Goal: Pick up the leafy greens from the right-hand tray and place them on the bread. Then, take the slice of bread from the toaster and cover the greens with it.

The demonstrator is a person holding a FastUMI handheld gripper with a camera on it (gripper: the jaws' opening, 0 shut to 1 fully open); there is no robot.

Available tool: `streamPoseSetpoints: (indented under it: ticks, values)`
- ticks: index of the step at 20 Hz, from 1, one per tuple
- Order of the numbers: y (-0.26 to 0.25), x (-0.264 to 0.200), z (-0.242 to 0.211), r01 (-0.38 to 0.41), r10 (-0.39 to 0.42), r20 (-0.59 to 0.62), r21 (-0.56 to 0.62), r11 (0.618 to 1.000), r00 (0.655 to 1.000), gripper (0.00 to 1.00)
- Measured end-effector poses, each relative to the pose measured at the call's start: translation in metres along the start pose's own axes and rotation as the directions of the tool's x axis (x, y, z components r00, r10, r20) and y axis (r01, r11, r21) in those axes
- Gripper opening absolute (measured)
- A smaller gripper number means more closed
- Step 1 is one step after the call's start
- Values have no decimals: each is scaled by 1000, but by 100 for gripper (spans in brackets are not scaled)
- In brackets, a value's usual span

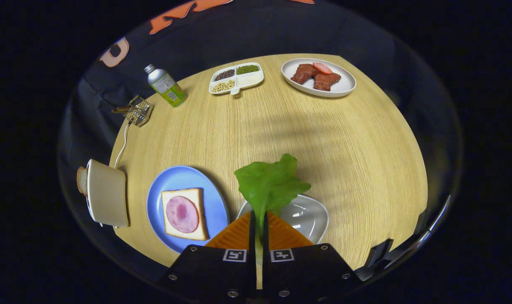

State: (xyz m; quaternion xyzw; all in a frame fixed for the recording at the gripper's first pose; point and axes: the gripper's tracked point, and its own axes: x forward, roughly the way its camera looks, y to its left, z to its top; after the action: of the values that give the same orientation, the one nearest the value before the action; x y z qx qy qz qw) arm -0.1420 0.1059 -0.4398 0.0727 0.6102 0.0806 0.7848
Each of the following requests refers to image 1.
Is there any green label metal bottle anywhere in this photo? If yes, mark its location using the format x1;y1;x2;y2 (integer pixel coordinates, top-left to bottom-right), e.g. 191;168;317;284
144;64;188;108

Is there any white power cable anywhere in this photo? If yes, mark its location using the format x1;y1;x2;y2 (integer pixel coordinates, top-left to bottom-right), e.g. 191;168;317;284
114;120;132;169

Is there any green lettuce leaf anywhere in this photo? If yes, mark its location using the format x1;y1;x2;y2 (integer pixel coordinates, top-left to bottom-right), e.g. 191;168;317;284
234;153;312;266

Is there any white divided tray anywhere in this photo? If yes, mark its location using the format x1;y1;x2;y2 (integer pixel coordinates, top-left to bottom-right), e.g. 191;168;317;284
209;62;265;96

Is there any white bread slice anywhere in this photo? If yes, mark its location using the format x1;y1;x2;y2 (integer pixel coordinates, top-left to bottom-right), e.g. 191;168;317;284
161;188;210;241

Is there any pink ham slice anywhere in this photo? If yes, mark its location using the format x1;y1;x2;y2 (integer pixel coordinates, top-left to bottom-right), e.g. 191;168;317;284
166;195;200;233

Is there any white toaster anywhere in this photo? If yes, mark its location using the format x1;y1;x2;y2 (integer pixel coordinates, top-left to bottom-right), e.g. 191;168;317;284
76;159;130;228

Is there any pale shallow bowl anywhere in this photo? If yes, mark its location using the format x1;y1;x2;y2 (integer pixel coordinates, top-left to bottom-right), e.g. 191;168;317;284
237;194;330;244

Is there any brown meat piece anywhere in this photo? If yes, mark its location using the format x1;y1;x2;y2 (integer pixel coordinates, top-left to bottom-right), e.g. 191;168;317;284
313;73;341;92
290;63;320;84

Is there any metal wire basket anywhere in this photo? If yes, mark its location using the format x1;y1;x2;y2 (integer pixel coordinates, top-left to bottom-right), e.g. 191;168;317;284
123;95;154;127

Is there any white round plate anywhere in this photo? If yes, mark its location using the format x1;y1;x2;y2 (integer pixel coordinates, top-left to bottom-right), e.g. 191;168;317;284
281;58;357;98

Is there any blue plate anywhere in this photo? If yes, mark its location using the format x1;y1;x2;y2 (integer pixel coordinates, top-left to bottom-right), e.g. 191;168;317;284
146;165;230;254

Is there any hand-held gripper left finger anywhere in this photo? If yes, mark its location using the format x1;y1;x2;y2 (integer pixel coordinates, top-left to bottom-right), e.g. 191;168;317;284
157;210;257;301

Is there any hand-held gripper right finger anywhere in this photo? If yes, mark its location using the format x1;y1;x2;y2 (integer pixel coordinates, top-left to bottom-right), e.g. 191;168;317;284
262;210;364;302

